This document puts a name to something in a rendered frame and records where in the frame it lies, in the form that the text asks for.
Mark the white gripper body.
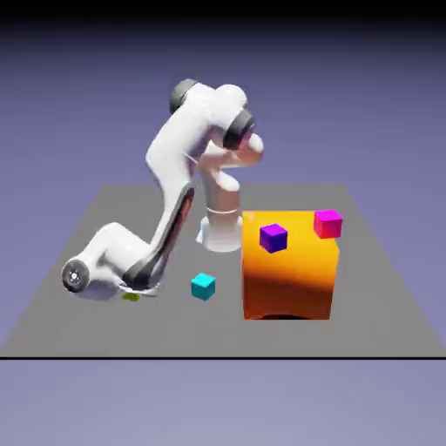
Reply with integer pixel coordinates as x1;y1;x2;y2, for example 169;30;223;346
117;281;162;298

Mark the small cyan cube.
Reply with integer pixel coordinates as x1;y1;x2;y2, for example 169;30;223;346
190;272;217;301

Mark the small purple cube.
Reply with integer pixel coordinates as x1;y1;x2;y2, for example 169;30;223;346
259;223;289;254

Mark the small magenta cube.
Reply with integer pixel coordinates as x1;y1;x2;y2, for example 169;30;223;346
313;208;344;240

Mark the large orange box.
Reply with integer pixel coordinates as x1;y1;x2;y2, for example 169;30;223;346
241;209;341;321

